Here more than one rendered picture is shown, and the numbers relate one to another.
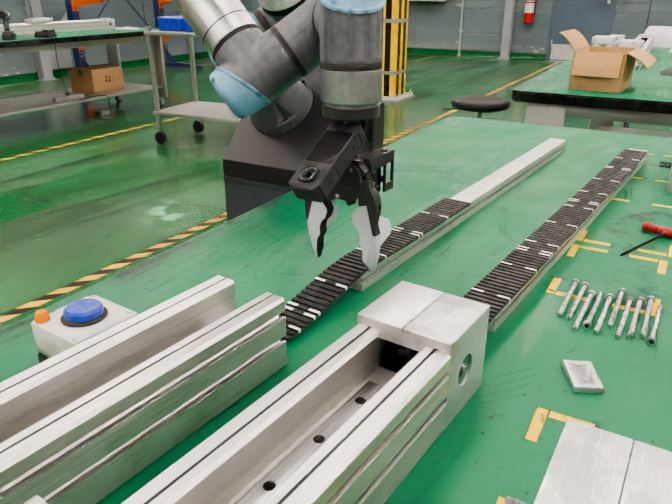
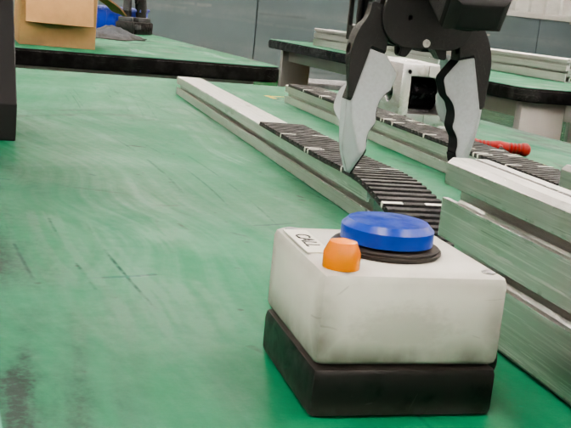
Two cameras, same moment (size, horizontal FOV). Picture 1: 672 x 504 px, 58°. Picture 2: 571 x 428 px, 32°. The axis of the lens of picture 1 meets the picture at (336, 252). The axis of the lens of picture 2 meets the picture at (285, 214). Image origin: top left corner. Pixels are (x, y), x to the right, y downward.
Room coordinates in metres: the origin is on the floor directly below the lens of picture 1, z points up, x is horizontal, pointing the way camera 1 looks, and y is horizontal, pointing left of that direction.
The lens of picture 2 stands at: (0.35, 0.62, 0.94)
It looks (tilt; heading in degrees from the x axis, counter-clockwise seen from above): 12 degrees down; 309
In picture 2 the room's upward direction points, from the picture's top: 6 degrees clockwise
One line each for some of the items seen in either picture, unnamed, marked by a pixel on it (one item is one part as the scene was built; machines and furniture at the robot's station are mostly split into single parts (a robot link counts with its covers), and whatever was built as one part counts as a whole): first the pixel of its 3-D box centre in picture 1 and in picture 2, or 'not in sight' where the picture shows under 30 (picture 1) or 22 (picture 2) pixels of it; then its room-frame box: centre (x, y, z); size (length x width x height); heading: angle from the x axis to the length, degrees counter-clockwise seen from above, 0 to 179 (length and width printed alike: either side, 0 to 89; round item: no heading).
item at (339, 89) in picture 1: (349, 87); not in sight; (0.76, -0.02, 1.05); 0.08 x 0.08 x 0.05
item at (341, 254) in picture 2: (41, 315); (342, 251); (0.57, 0.31, 0.85); 0.01 x 0.01 x 0.01
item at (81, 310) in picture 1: (84, 313); (386, 240); (0.58, 0.27, 0.84); 0.04 x 0.04 x 0.02
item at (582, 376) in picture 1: (582, 376); not in sight; (0.55, -0.26, 0.78); 0.05 x 0.03 x 0.01; 174
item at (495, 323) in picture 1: (584, 209); (394, 133); (1.05, -0.45, 0.79); 0.96 x 0.04 x 0.03; 145
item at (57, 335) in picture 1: (93, 341); (395, 312); (0.57, 0.26, 0.81); 0.10 x 0.08 x 0.06; 55
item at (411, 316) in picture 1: (411, 347); not in sight; (0.54, -0.08, 0.83); 0.12 x 0.09 x 0.10; 55
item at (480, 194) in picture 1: (484, 191); (251, 123); (1.16, -0.29, 0.79); 0.96 x 0.04 x 0.03; 145
